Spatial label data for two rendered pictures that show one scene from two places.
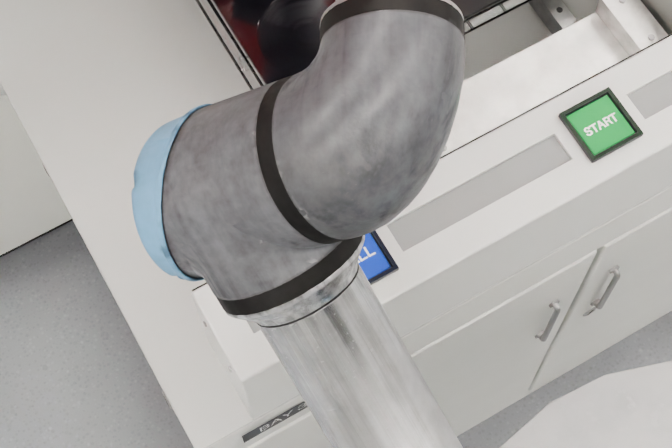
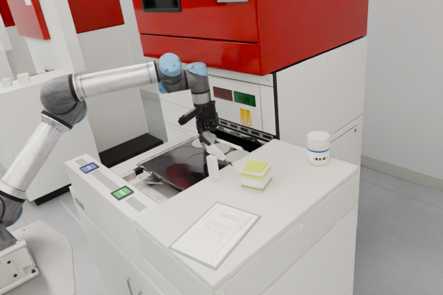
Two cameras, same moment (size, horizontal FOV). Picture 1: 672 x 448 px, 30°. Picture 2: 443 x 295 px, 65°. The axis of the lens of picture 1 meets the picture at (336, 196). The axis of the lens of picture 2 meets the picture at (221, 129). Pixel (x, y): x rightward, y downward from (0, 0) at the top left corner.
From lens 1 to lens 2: 1.48 m
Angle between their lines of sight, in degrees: 64
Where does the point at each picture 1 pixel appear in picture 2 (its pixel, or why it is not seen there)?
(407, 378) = (32, 145)
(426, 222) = (97, 175)
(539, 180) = (106, 187)
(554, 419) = (60, 238)
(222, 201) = not seen: hidden behind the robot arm
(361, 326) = (39, 129)
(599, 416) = (59, 245)
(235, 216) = not seen: hidden behind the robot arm
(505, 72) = (157, 195)
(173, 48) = not seen: hidden behind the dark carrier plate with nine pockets
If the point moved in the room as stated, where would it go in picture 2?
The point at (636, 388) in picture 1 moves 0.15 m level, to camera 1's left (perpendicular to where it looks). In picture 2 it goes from (64, 251) to (71, 222)
